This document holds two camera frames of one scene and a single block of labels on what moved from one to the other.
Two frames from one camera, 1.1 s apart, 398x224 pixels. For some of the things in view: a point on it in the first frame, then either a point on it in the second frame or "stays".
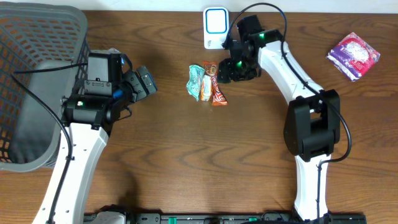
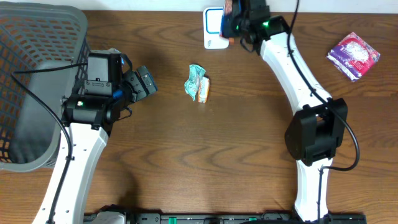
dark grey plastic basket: (44, 50) stays
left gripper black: (134, 86) stays
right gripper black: (226, 68) -> (234, 33)
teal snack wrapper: (196, 73) stays
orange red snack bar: (218, 97) -> (227, 22)
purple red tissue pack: (353, 56) stays
